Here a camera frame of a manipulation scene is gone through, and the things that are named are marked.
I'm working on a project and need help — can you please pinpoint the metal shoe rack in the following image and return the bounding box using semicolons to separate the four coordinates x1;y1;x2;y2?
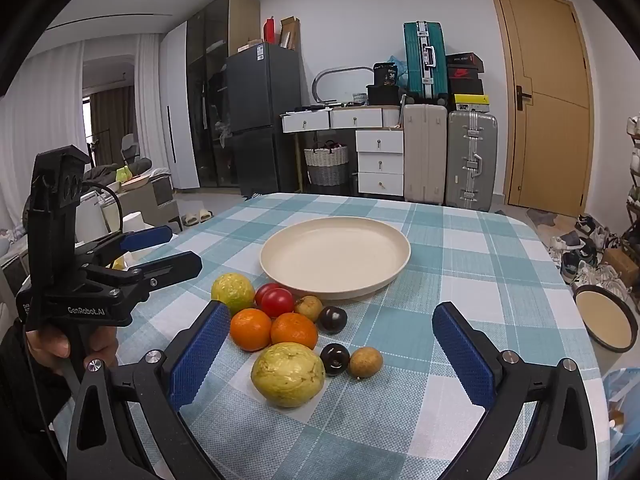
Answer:
622;115;640;261

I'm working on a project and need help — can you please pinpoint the plain black shoe box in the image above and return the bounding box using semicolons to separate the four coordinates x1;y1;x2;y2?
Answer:
447;78;485;96

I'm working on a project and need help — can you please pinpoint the wooden door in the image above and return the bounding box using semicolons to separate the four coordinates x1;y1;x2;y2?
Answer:
487;0;596;218

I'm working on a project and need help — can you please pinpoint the yellow black shoe box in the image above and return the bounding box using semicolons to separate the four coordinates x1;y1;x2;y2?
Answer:
448;94;491;113

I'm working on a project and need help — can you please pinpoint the cream round plate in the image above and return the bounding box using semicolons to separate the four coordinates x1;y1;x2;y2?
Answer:
259;216;412;301

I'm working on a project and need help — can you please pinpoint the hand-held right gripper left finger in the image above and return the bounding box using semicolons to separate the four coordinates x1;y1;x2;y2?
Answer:
65;300;231;480

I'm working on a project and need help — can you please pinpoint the person's left hand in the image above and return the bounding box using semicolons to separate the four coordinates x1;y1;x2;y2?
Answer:
25;327;120;373

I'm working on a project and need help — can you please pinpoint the orange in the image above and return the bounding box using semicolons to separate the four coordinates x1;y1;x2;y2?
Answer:
270;312;319;351
230;308;273;352

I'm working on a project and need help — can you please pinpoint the silver suitcase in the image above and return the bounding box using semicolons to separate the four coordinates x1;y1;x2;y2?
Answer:
446;110;499;212

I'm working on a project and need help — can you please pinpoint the round black-rimmed stool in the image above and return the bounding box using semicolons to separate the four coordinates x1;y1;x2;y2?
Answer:
572;284;638;352

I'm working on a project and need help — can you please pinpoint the white wardrobe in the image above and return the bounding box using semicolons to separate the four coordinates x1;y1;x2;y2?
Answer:
160;21;201;190

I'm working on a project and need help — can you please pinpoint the pile of shoes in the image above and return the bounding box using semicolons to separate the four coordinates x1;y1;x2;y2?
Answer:
550;214;636;306

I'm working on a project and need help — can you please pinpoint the black printed package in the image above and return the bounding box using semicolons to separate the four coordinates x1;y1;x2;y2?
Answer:
373;62;405;87

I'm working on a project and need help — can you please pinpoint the red tomato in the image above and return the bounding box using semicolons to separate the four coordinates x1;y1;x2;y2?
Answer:
261;288;295;319
255;283;286;308

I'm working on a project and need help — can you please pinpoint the black storage box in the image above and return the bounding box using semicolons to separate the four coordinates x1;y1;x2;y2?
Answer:
366;84;401;107

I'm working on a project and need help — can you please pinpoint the beige suitcase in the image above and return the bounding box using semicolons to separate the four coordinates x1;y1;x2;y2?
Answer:
402;104;448;206

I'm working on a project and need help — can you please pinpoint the white drawer desk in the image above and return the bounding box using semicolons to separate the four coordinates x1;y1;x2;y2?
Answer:
280;105;405;197

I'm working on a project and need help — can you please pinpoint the small green guava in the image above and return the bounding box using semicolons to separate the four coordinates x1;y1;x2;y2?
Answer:
210;273;256;317

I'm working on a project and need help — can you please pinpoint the dark glass wardrobe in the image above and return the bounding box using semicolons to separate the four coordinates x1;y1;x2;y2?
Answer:
186;0;261;188

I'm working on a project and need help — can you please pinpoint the black cable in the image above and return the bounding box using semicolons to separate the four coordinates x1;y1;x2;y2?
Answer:
77;182;125;236

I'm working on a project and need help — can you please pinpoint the white sheer curtain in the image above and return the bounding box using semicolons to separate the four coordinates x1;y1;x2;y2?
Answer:
0;40;86;231

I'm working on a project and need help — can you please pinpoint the large yellow-green guava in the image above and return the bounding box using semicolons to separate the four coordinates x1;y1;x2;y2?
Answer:
250;342;326;408

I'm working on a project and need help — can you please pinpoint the grey office chair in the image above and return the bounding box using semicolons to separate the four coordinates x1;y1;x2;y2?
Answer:
121;133;141;166

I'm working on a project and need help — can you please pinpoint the brown curtain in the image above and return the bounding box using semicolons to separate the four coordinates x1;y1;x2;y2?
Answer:
92;87;136;156

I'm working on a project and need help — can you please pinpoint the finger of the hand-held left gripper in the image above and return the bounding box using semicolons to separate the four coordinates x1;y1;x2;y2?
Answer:
75;226;173;268
82;251;203;306

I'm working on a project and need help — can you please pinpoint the brown longan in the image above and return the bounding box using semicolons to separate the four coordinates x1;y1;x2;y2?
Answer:
349;346;384;380
294;295;324;323

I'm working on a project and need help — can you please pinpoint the black red shoe box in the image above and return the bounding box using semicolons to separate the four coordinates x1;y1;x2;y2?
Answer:
446;65;485;82

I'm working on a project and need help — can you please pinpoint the person's left forearm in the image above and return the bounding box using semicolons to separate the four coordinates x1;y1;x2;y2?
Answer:
0;320;71;463

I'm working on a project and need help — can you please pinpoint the dark purple plum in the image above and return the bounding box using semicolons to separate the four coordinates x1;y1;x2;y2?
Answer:
320;343;351;377
318;306;348;335

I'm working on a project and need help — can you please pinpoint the dark grey refrigerator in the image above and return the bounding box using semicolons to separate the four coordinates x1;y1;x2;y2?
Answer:
225;42;303;196

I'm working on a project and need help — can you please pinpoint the oval metal-framed mirror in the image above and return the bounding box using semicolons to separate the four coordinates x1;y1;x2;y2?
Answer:
312;66;368;106

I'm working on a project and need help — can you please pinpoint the teal suitcase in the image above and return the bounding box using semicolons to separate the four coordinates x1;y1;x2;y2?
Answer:
403;21;447;106

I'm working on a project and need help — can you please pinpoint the brown cardboard box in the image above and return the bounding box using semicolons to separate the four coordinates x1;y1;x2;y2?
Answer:
602;247;640;286

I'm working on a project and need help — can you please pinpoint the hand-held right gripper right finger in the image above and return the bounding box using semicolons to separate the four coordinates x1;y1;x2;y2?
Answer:
431;302;601;480

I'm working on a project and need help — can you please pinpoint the crumpled blue plastic bag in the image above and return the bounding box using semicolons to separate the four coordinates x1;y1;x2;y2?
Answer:
602;367;640;480

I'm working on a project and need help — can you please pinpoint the woven laundry basket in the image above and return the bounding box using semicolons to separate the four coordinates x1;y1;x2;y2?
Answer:
304;141;350;186

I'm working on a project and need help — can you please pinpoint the open cardboard box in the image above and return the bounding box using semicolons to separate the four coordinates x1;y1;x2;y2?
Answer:
280;16;301;51

